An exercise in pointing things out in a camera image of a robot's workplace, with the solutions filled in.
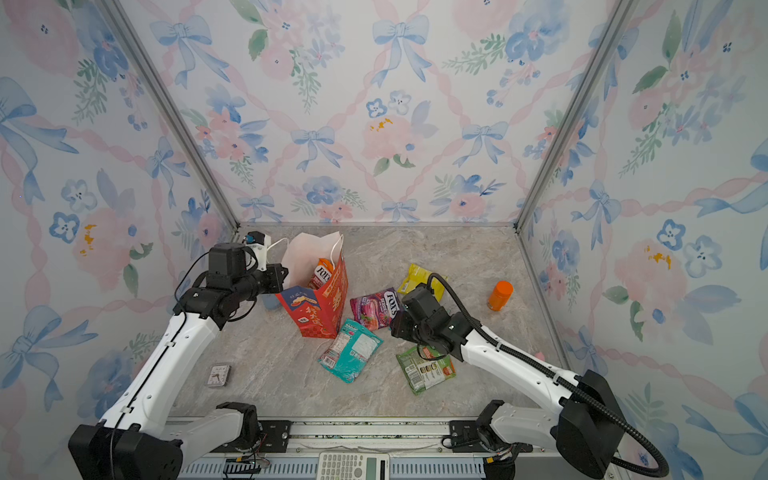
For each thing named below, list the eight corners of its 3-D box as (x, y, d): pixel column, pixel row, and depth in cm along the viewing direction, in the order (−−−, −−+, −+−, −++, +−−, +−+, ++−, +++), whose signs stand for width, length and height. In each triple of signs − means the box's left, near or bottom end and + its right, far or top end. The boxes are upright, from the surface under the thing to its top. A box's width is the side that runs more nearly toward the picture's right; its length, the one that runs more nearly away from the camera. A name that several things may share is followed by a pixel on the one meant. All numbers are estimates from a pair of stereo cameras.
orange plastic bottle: (489, 313, 98) (498, 295, 90) (485, 298, 102) (494, 280, 94) (504, 313, 98) (516, 295, 90) (500, 298, 102) (511, 280, 94)
